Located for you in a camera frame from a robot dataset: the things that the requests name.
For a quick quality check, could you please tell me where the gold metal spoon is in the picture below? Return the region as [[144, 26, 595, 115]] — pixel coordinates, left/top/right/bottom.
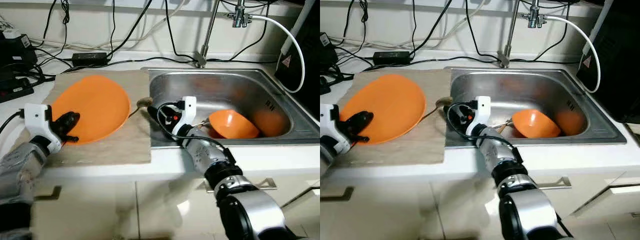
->
[[422, 96, 451, 119], [129, 97, 155, 118]]

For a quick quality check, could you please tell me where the orange plastic plate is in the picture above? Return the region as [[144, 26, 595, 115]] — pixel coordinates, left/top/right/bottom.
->
[[50, 75, 132, 146], [339, 74, 427, 146]]

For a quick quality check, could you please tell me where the beige woven table mat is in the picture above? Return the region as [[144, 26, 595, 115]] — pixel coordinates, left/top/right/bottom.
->
[[10, 69, 152, 167], [332, 69, 453, 166]]

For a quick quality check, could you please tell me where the black power adapter brick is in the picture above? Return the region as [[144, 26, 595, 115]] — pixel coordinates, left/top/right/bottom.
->
[[71, 51, 109, 67], [372, 50, 412, 66]]

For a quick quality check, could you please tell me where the stainless steel sink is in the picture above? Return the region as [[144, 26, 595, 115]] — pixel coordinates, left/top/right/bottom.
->
[[442, 66, 628, 147], [141, 67, 321, 149]]

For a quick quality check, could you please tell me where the black charger box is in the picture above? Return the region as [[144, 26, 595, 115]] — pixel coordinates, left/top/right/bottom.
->
[[0, 30, 38, 71], [320, 32, 338, 71]]

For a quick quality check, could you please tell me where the cream cabinet door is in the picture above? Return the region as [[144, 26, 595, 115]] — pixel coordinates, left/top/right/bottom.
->
[[430, 167, 640, 240], [134, 167, 321, 240]]

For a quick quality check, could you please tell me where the chrome tap valve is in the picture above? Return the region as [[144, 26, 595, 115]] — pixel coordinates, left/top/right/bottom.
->
[[227, 0, 253, 28], [522, 0, 548, 28]]

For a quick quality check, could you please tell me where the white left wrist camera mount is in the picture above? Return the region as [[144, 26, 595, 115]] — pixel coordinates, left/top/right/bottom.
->
[[24, 103, 63, 153], [320, 102, 353, 156]]

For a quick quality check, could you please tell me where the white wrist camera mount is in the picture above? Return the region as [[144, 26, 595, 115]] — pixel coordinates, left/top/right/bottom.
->
[[172, 96, 197, 136], [320, 102, 353, 156], [24, 103, 63, 153], [465, 96, 492, 137]]

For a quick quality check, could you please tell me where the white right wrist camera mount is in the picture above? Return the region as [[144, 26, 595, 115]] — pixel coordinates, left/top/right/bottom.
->
[[465, 96, 492, 137], [172, 96, 197, 136]]

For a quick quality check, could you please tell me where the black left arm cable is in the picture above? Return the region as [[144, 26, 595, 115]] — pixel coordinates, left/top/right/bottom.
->
[[0, 110, 26, 136]]

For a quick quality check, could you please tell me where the black power cable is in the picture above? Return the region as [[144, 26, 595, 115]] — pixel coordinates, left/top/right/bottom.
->
[[206, 0, 273, 64], [107, 54, 198, 65], [464, 0, 501, 62], [509, 0, 571, 64], [410, 54, 501, 65], [164, 0, 198, 62]]

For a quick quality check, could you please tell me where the black wall appliance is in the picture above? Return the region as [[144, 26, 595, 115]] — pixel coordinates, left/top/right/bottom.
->
[[274, 0, 321, 121], [575, 0, 640, 123]]

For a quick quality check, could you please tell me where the white water hose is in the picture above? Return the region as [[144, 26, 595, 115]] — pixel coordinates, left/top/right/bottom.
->
[[545, 14, 602, 94], [250, 14, 306, 94]]

